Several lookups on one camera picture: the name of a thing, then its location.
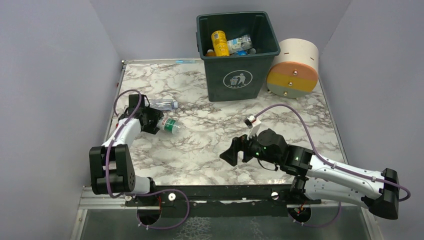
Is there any yellow juice bottle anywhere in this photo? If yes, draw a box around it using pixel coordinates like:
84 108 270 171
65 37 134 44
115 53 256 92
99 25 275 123
211 30 230 57

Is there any blue tape piece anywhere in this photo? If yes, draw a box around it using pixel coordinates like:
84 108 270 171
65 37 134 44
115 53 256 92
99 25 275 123
175 59 196 64

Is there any orange label bottle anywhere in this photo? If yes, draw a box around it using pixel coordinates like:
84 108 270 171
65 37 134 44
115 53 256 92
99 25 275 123
205 49 216 57

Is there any clear bottle blue label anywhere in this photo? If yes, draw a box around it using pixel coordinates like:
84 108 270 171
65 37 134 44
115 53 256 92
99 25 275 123
235 48 257 56

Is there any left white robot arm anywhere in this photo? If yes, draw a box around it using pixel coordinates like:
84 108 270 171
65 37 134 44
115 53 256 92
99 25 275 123
89 91 164 198

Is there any clear bottle green white label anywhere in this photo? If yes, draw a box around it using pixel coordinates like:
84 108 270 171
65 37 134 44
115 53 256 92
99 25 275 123
157 116 184 135

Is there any white round drawer cabinet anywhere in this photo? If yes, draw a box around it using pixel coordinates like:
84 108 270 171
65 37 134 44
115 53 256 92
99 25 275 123
266 38 319 99

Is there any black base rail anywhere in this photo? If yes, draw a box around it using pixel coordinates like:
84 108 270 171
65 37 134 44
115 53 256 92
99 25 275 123
122 179 321 224

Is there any dark green trash bin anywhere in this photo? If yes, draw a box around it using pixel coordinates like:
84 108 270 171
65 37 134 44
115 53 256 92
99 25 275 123
196 11 281 102

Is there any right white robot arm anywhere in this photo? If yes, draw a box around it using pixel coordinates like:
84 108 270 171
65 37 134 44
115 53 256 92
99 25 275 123
219 129 400 220

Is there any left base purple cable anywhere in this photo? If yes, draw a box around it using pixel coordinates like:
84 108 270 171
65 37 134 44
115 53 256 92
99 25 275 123
136 188 191 231

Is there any small clear water bottle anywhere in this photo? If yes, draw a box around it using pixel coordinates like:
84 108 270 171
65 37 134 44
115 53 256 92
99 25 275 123
149 99 179 111

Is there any clear square jasmine bottle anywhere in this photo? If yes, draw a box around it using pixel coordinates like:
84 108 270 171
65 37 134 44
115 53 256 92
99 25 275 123
227 34 253 54

